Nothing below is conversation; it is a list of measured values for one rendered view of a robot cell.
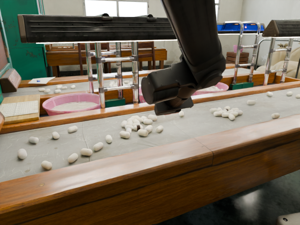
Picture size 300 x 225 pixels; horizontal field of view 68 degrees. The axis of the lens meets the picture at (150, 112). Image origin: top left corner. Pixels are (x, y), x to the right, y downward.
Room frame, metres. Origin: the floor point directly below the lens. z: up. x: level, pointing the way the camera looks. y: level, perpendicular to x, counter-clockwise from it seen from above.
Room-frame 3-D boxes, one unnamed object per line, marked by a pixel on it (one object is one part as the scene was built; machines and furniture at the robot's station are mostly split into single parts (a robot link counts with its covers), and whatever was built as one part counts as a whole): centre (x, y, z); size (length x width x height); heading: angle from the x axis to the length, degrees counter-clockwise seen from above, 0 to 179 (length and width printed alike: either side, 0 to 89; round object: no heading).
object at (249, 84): (1.61, -0.62, 0.90); 0.20 x 0.19 x 0.45; 114
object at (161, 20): (0.77, 0.07, 1.08); 0.62 x 0.08 x 0.07; 114
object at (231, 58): (6.35, -2.45, 0.32); 0.42 x 0.42 x 0.64; 20
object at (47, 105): (0.95, 0.34, 0.72); 0.27 x 0.27 x 0.10
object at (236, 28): (1.68, -0.58, 1.08); 0.62 x 0.08 x 0.07; 114
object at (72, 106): (0.95, 0.34, 0.71); 0.22 x 0.22 x 0.06
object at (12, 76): (1.15, 0.73, 0.83); 0.30 x 0.06 x 0.07; 24
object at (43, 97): (1.35, -0.14, 0.71); 1.81 x 0.05 x 0.11; 114
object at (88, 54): (1.21, 0.26, 0.90); 0.20 x 0.19 x 0.45; 114
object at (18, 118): (0.86, 0.54, 0.77); 0.33 x 0.15 x 0.01; 24
